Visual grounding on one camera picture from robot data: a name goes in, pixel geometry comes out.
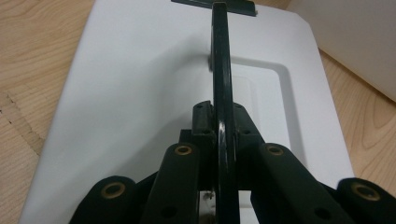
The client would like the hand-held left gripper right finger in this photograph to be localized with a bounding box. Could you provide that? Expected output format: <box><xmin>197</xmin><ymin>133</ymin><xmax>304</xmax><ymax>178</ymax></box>
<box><xmin>233</xmin><ymin>102</ymin><xmax>266</xmax><ymax>191</ymax></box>

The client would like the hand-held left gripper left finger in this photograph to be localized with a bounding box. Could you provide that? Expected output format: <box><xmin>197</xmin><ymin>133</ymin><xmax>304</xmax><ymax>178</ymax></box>
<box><xmin>179</xmin><ymin>100</ymin><xmax>217</xmax><ymax>191</ymax></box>

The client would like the white box lid black handle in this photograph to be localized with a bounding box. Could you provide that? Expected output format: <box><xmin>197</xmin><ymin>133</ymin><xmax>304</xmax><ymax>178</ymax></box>
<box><xmin>18</xmin><ymin>0</ymin><xmax>356</xmax><ymax>224</ymax></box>

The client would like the white plastic storage box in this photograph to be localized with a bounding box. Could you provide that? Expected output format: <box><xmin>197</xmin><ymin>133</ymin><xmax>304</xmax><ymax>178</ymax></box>
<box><xmin>285</xmin><ymin>0</ymin><xmax>396</xmax><ymax>103</ymax></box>

